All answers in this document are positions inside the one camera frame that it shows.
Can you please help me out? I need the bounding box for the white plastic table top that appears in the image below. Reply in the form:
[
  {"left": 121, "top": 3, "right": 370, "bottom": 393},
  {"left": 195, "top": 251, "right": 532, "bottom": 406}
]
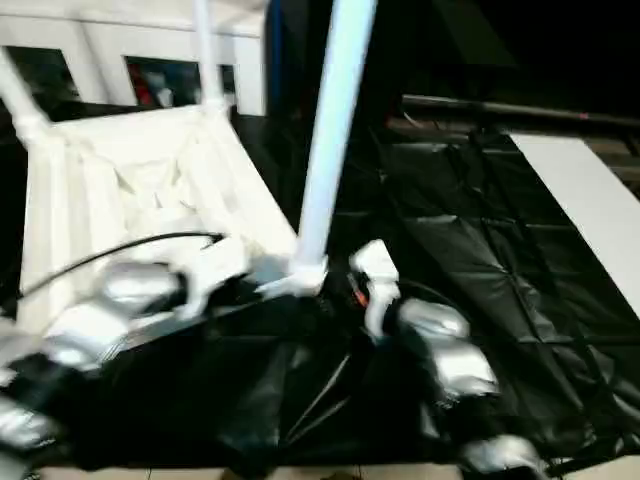
[{"left": 17, "top": 102, "right": 329, "bottom": 346}]

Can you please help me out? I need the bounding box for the white plastic table leg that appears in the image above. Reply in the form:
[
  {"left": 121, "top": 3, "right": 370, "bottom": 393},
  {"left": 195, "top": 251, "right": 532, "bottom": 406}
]
[
  {"left": 0, "top": 312, "right": 31, "bottom": 386},
  {"left": 192, "top": 0, "right": 232, "bottom": 115},
  {"left": 295, "top": 0, "right": 380, "bottom": 294},
  {"left": 0, "top": 47, "right": 52, "bottom": 144}
]

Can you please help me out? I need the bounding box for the black table mat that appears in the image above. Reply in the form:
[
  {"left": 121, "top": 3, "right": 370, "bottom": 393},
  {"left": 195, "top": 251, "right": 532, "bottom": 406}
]
[{"left": 0, "top": 102, "right": 640, "bottom": 474}]

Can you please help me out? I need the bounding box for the red white bottle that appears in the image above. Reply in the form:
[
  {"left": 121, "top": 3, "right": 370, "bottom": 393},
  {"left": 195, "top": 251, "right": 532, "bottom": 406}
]
[{"left": 134, "top": 69, "right": 154, "bottom": 107}]

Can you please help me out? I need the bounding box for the long black pole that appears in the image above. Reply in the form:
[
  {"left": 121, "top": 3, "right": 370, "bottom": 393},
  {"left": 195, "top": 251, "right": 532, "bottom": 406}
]
[{"left": 402, "top": 94, "right": 640, "bottom": 124}]

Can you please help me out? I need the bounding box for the white flat board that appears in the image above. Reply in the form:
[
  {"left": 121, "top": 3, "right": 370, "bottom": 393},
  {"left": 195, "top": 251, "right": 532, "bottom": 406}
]
[{"left": 509, "top": 132, "right": 640, "bottom": 321}]

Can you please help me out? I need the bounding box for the black fabric covered furniture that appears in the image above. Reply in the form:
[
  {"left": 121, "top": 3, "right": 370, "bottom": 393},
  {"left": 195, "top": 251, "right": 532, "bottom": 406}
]
[{"left": 262, "top": 0, "right": 640, "bottom": 111}]

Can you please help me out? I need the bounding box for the white glass-door cabinet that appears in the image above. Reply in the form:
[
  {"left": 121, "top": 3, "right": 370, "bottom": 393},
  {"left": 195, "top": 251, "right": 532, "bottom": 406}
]
[{"left": 0, "top": 9, "right": 266, "bottom": 117}]

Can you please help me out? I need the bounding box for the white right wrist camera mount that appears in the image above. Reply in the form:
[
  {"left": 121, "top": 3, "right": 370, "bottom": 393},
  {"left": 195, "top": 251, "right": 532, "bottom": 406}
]
[{"left": 348, "top": 239, "right": 400, "bottom": 336}]

